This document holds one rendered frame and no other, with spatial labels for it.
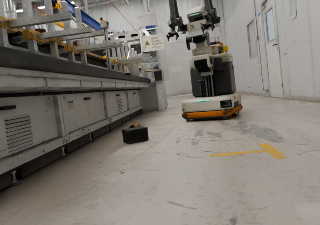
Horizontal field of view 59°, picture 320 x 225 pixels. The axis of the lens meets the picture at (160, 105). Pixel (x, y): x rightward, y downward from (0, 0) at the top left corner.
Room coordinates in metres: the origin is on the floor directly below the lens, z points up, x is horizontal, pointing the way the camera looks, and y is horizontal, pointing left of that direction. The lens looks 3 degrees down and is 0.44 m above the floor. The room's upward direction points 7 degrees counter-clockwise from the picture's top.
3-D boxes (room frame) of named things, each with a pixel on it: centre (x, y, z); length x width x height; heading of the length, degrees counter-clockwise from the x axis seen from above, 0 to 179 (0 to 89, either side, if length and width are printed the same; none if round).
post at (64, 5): (2.02, 0.59, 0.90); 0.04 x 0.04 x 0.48; 84
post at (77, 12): (2.26, 0.56, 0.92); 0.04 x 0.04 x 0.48; 84
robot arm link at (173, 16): (3.37, -0.27, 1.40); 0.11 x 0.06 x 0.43; 61
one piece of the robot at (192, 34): (3.42, -0.54, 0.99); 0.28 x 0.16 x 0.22; 61
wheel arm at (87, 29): (1.55, 0.54, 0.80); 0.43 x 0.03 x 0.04; 84
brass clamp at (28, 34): (1.54, 0.64, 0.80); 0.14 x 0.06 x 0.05; 174
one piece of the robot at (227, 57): (3.75, -0.73, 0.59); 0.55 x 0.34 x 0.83; 61
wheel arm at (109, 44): (2.05, 0.49, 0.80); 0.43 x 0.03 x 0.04; 84
